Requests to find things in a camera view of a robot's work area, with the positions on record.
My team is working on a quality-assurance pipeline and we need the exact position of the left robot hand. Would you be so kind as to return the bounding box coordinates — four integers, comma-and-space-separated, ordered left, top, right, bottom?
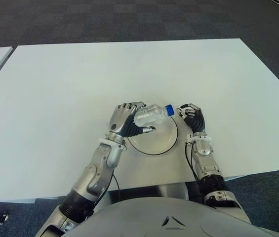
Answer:
107, 101, 157, 138

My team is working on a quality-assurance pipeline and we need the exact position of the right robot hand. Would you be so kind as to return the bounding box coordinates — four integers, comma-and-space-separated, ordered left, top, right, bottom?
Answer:
176, 102, 207, 134

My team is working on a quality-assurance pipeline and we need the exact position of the clear blue-capped water bottle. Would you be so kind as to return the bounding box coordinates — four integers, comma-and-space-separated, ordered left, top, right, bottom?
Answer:
133, 104, 175, 127

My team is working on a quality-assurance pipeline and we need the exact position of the white black-rimmed plate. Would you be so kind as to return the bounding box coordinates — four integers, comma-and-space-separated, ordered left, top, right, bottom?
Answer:
127, 116, 179, 156

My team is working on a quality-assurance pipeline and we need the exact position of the silver robot waist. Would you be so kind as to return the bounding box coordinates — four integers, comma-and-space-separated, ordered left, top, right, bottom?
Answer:
151, 182, 189, 200

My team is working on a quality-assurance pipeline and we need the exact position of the grey robot torso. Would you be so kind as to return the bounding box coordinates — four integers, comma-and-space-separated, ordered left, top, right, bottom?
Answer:
66, 197, 279, 237

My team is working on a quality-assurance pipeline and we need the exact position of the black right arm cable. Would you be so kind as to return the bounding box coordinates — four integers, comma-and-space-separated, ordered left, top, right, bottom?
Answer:
185, 142, 204, 196

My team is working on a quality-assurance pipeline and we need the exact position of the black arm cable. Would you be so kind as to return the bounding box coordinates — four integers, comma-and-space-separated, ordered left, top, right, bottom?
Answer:
89, 173, 120, 215
185, 142, 204, 196

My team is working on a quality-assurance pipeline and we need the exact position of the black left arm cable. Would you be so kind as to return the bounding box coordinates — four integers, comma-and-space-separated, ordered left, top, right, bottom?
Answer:
89, 173, 120, 215

